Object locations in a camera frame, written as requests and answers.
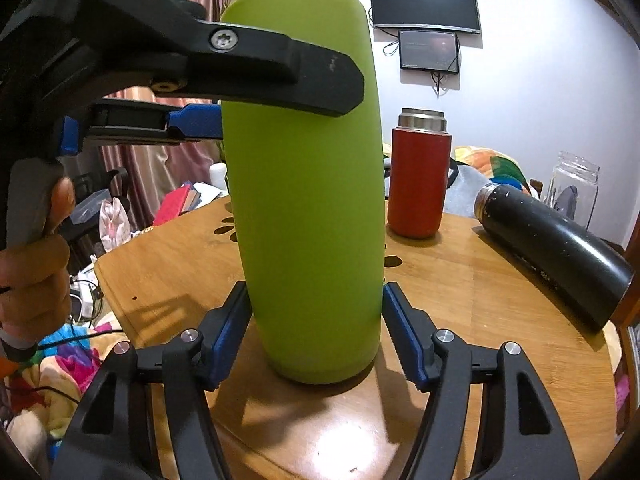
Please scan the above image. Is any green tumbler cup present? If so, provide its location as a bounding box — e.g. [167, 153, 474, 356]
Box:
[222, 0, 385, 385]

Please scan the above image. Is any left hand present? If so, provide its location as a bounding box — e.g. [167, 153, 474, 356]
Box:
[1, 177, 75, 344]

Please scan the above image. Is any pink striped curtain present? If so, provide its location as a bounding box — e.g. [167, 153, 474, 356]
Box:
[101, 0, 226, 230]

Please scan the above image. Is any red book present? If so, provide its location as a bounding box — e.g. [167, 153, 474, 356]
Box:
[153, 184, 200, 226]

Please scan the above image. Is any white cylindrical bottle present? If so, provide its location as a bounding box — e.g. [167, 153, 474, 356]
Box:
[208, 162, 229, 196]

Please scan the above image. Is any black thermos bottle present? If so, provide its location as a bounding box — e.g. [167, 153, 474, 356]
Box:
[474, 182, 634, 330]

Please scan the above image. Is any clear glass jar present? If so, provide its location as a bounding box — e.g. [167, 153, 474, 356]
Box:
[544, 151, 600, 229]

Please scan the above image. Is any colourful patchwork blanket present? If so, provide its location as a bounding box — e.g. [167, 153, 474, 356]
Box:
[454, 145, 532, 195]

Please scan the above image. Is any red thermos bottle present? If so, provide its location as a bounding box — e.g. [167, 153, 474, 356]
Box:
[387, 107, 451, 240]

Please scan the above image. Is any small wall monitor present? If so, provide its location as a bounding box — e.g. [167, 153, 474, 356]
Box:
[398, 29, 460, 74]

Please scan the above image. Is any large wall monitor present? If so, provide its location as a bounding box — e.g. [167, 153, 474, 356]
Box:
[370, 0, 482, 35]

